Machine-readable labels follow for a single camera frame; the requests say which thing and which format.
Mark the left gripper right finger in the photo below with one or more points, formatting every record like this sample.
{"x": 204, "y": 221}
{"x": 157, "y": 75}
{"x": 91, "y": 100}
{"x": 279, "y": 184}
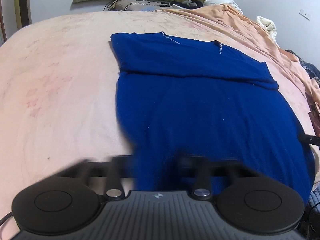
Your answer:
{"x": 244, "y": 198}

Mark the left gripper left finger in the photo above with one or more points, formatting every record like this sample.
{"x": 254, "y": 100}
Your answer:
{"x": 71, "y": 198}

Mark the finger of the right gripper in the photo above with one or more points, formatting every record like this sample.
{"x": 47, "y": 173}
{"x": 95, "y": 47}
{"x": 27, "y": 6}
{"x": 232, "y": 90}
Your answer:
{"x": 309, "y": 139}

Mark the blue beaded sweater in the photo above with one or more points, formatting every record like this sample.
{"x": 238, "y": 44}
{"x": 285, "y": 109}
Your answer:
{"x": 177, "y": 96}

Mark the dark clothes near pillow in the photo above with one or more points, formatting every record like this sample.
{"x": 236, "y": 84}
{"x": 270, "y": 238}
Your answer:
{"x": 188, "y": 4}

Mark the dark patterned cloth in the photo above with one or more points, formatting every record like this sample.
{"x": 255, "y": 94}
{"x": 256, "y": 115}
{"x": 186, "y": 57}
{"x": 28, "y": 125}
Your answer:
{"x": 311, "y": 69}

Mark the pink floral bedspread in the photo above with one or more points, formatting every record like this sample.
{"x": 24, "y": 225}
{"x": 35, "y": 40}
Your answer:
{"x": 58, "y": 84}

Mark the cream crumpled blanket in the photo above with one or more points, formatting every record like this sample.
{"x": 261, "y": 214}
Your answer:
{"x": 268, "y": 26}

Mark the white crumpled quilt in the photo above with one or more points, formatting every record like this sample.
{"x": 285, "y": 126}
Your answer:
{"x": 231, "y": 3}

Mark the brown patterned pillow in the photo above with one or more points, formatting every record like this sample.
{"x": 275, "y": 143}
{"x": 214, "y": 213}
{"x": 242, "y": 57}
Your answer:
{"x": 136, "y": 5}

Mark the gold tower air conditioner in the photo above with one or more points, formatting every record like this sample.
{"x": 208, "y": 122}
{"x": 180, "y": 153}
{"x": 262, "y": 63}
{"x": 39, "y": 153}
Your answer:
{"x": 22, "y": 13}

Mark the white wall switch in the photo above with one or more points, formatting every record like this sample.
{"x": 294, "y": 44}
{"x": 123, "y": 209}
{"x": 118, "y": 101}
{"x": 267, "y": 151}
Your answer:
{"x": 305, "y": 14}

